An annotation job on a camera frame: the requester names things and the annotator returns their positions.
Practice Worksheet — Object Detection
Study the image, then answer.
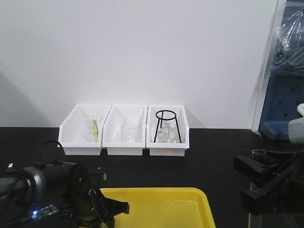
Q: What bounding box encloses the glass flask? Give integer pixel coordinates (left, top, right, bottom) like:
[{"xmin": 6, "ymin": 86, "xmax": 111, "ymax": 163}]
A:
[{"xmin": 156, "ymin": 121, "xmax": 177, "ymax": 143}]

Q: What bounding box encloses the white bin left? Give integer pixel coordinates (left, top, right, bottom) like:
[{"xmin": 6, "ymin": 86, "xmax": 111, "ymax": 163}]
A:
[{"xmin": 58, "ymin": 104, "xmax": 111, "ymax": 156}]

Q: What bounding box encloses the white bin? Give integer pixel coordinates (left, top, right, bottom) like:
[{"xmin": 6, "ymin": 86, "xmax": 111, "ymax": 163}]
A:
[
  {"xmin": 58, "ymin": 104, "xmax": 111, "ymax": 156},
  {"xmin": 146, "ymin": 105, "xmax": 190, "ymax": 157},
  {"xmin": 102, "ymin": 105, "xmax": 148, "ymax": 156}
]

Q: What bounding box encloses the black wire tripod stand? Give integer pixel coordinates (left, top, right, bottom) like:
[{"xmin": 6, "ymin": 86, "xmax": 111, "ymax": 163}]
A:
[{"xmin": 153, "ymin": 109, "xmax": 181, "ymax": 143}]

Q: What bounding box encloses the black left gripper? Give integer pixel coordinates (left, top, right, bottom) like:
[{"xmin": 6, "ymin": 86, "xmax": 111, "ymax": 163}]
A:
[{"xmin": 71, "ymin": 186, "xmax": 130, "ymax": 228}]

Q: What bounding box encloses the white bin right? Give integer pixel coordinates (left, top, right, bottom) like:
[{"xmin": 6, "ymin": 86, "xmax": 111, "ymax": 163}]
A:
[{"xmin": 146, "ymin": 105, "xmax": 190, "ymax": 157}]

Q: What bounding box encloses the tall transparent test tube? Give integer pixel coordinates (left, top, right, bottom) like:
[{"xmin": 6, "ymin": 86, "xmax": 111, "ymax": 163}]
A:
[{"xmin": 251, "ymin": 149, "xmax": 266, "ymax": 163}]

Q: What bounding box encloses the white bin middle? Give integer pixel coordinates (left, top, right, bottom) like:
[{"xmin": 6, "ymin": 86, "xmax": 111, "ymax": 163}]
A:
[{"xmin": 102, "ymin": 105, "xmax": 148, "ymax": 156}]

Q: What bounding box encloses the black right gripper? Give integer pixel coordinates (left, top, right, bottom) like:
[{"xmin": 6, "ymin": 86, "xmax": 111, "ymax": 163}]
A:
[{"xmin": 234, "ymin": 153, "xmax": 304, "ymax": 216}]

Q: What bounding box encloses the glass funnel with green stick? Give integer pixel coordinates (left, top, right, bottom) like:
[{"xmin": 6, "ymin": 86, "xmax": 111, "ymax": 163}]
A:
[{"xmin": 85, "ymin": 113, "xmax": 103, "ymax": 143}]

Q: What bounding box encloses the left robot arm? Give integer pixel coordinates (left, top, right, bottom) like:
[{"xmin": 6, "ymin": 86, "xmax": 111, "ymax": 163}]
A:
[{"xmin": 0, "ymin": 161, "xmax": 130, "ymax": 228}]

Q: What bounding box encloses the clear plastic wrap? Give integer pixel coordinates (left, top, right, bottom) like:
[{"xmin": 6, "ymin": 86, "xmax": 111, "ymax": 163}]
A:
[{"xmin": 271, "ymin": 0, "xmax": 304, "ymax": 77}]

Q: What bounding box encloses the yellow plastic tray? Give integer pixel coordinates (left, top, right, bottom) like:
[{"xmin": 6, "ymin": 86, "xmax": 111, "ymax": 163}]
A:
[{"xmin": 101, "ymin": 187, "xmax": 216, "ymax": 228}]

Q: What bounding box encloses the glass beaker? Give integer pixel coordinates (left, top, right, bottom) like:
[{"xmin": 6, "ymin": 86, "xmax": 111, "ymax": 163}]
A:
[{"xmin": 116, "ymin": 122, "xmax": 141, "ymax": 143}]

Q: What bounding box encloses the grey-blue drying pegboard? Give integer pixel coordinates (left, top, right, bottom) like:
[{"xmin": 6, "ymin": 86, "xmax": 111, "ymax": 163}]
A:
[{"xmin": 259, "ymin": 75, "xmax": 304, "ymax": 140}]

